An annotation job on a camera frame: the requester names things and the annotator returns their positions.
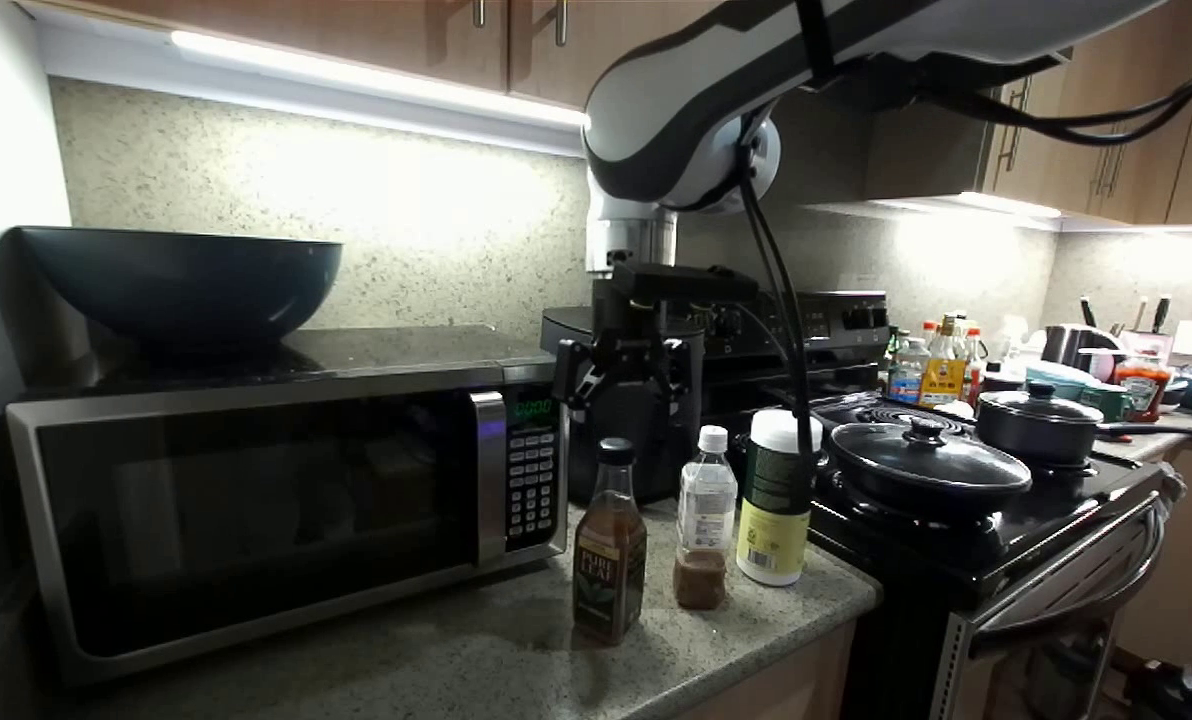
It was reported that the clear plastic bottle white cap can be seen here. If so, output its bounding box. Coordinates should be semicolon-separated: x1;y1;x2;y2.
673;425;738;614

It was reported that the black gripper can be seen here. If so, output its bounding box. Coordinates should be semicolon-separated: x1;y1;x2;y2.
552;260;761;417

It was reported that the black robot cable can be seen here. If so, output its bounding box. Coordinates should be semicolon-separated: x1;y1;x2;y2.
732;133;819;458

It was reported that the red lidded jar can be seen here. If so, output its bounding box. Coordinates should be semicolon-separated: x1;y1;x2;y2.
1112;364;1172;420

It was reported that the green yellow canister white lid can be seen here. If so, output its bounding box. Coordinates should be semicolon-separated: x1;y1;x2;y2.
738;408;819;589

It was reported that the stainless steel microwave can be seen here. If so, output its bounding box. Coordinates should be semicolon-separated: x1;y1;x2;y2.
8;327;564;685

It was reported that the black air fryer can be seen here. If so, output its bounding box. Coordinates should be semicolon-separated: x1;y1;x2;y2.
538;305;710;511

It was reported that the brown square oil bottle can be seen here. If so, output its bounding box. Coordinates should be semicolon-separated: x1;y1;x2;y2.
574;436;649;645

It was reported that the black pot with lid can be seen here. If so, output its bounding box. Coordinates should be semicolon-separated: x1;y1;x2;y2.
978;383;1102;470

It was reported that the glass lid frying pan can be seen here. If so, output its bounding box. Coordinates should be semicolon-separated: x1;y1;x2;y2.
828;420;1032;517

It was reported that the dark blue bowl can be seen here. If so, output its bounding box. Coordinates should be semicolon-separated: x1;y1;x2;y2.
17;225;342;355

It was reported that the yellow label bottle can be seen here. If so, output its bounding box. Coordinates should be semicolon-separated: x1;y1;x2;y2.
921;316;967;408

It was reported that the black kitchen stove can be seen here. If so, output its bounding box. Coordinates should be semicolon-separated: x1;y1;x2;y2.
810;399;1183;720

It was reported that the wooden upper cabinet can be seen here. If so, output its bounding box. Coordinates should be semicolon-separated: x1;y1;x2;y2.
74;0;774;135

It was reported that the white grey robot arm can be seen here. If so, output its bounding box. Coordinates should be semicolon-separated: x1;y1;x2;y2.
583;0;1192;398

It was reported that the under cabinet light strip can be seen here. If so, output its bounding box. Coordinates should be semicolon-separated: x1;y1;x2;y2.
166;27;597;135

